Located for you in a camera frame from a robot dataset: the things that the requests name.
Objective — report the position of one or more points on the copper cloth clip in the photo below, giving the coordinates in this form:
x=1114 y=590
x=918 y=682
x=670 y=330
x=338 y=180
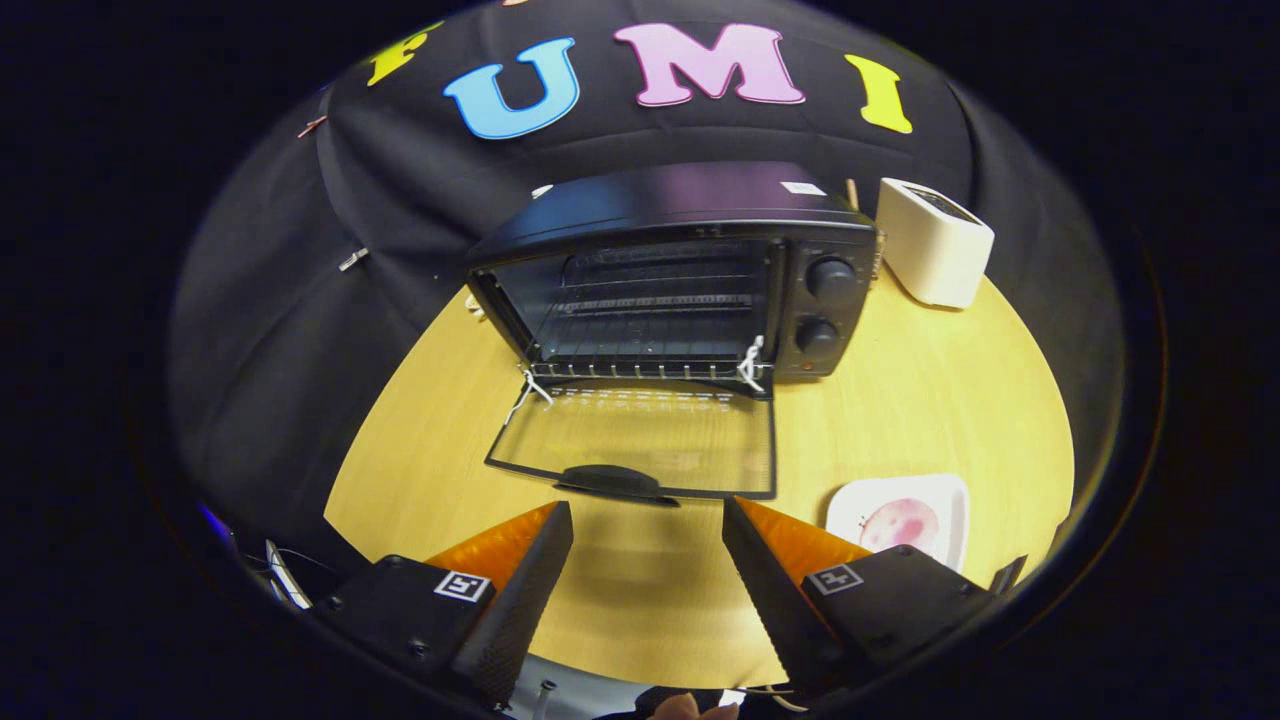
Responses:
x=312 y=125

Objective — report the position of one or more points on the white toaster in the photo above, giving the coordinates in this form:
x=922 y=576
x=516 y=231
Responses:
x=930 y=250

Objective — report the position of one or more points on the silver cloth clip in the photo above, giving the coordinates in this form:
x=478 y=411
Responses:
x=352 y=260

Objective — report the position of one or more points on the pink round food slice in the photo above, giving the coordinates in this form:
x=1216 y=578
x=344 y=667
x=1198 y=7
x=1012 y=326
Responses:
x=900 y=525

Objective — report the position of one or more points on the white curved object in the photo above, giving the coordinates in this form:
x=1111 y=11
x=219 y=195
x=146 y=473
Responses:
x=288 y=578

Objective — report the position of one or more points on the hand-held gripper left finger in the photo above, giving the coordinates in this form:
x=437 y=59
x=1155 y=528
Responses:
x=520 y=610

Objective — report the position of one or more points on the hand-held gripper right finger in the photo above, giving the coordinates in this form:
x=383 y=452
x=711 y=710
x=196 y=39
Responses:
x=775 y=610

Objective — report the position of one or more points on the black toaster oven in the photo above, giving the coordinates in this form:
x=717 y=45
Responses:
x=680 y=195

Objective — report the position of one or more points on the white square plate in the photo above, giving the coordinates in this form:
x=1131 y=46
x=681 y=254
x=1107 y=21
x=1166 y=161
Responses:
x=850 y=510

